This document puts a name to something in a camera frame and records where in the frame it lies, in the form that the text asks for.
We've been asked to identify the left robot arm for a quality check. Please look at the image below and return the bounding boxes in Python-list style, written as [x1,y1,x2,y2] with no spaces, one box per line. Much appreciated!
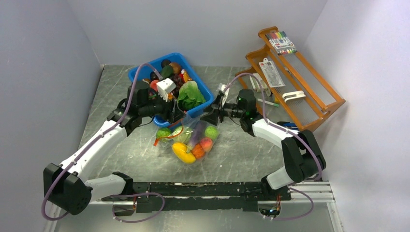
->
[42,81,186,215]

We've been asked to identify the green toy lettuce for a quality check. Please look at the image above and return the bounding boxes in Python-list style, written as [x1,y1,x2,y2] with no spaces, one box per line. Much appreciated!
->
[177,81,206,111]

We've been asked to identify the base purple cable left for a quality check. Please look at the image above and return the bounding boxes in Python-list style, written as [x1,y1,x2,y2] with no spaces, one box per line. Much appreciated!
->
[110,192,165,224]

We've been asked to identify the coloured marker pen pack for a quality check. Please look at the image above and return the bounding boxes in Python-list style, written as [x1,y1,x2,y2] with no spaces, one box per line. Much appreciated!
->
[265,31,297,56]

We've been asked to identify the green capped marker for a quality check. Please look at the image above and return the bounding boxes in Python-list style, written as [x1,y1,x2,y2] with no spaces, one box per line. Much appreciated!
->
[257,99,279,107]

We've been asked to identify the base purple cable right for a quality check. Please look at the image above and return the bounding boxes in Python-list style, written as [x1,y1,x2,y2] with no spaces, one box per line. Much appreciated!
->
[263,187,315,221]

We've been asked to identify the white box on shelf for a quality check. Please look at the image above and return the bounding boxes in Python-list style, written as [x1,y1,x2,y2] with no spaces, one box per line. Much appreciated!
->
[249,73,268,92]

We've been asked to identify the blue plastic bin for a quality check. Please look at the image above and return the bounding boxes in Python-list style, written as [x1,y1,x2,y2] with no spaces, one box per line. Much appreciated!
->
[128,53,214,127]

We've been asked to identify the wooden rack shelf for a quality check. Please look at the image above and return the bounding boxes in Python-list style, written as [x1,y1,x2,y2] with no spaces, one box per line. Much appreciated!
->
[243,27,345,131]

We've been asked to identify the blue stapler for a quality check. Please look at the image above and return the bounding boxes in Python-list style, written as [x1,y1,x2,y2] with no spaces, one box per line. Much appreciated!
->
[277,121,298,130]

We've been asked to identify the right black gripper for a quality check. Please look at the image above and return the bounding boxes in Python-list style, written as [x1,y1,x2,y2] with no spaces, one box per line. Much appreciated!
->
[200,95,245,126]

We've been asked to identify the red toy peach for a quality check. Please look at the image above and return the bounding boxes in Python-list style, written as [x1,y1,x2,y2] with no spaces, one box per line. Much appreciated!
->
[200,137,213,152]

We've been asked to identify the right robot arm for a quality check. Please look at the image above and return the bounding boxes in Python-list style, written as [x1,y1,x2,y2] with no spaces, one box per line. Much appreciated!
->
[200,89,326,200]

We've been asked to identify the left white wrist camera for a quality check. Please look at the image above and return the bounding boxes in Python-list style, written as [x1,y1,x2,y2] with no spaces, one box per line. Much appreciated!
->
[156,78,176,102]

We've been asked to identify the red toy pepper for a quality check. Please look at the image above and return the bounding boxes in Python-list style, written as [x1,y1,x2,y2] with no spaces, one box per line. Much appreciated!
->
[177,73,185,83]

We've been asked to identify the yellow toy mango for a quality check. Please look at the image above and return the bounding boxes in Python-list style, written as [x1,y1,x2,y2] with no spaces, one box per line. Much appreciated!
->
[172,142,196,164]

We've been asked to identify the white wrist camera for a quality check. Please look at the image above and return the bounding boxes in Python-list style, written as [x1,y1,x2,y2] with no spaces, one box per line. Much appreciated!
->
[218,83,229,106]
[156,78,176,102]

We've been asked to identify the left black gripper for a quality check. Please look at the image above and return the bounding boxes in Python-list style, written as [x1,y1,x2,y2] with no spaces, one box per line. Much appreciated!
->
[139,90,186,123]

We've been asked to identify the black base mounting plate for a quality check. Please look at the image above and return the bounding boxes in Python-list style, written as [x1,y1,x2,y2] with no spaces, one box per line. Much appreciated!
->
[102,182,291,213]

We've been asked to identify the clear zip top bag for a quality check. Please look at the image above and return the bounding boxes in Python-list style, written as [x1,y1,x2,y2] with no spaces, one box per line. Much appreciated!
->
[153,115,220,165]

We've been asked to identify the green toy ball vegetable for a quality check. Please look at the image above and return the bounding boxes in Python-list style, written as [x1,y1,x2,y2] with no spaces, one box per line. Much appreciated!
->
[204,125,219,140]

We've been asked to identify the green toy cabbage front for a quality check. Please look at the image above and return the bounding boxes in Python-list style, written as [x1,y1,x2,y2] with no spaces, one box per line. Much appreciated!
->
[156,127,173,141]

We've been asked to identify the orange toy pumpkin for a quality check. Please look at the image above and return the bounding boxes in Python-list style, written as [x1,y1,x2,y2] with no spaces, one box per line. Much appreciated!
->
[191,144,206,160]

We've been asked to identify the dark toy grapes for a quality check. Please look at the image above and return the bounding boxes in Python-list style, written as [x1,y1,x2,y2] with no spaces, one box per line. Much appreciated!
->
[171,74,183,93]

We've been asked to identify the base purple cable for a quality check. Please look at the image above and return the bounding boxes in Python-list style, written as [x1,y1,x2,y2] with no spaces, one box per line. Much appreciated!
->
[110,192,165,224]
[263,187,315,221]

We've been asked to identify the pink toy peach in bin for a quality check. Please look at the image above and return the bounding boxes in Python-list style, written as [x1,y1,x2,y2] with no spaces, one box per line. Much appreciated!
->
[150,79,159,92]

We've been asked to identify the white stapler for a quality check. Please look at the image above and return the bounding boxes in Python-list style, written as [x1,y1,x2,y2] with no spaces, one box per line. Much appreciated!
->
[282,90,306,102]

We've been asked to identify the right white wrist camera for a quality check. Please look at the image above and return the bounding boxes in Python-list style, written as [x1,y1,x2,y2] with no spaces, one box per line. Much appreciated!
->
[218,83,229,106]

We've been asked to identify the purple toy eggplant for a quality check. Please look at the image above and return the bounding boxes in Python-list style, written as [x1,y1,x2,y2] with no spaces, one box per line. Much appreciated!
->
[187,120,207,152]

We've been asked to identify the dark purple round fruit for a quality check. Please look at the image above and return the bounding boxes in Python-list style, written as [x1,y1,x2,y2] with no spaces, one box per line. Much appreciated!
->
[161,59,171,68]

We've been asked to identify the dark green toy avocado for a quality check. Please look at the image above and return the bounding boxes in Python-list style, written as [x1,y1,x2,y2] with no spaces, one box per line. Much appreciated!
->
[160,65,174,79]

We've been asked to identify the packaged item on shelf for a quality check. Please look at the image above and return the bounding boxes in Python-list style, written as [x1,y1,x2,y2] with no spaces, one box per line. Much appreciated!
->
[259,58,285,88]

